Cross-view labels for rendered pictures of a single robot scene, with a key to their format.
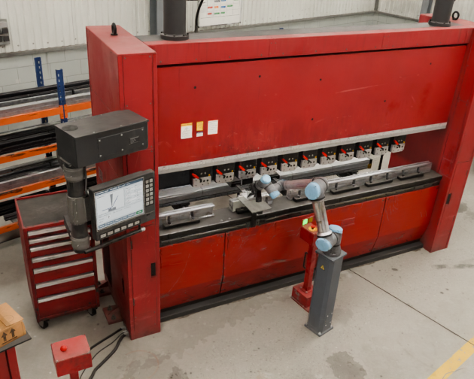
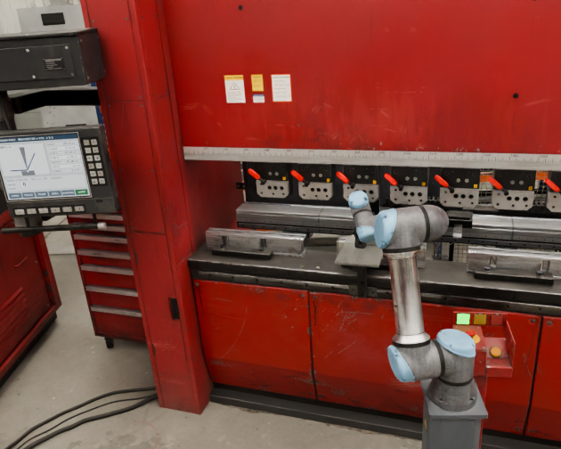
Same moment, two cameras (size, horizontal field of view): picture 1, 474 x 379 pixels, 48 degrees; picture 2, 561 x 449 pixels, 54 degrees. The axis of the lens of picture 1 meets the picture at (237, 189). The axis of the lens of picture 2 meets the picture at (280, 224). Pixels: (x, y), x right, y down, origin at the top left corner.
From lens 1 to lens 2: 2.84 m
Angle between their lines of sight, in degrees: 44
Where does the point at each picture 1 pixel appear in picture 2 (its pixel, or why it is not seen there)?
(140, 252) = (150, 273)
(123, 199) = (46, 162)
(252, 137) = (365, 118)
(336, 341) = not seen: outside the picture
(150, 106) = (126, 24)
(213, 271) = (293, 355)
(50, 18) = not seen: hidden behind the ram
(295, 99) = (464, 44)
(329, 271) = (433, 437)
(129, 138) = (44, 60)
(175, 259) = (224, 309)
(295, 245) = not seen: hidden behind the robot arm
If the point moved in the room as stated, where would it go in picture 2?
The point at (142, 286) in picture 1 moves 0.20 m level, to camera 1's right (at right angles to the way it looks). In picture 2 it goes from (162, 330) to (184, 346)
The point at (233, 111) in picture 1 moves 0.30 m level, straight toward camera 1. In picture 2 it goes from (320, 61) to (264, 71)
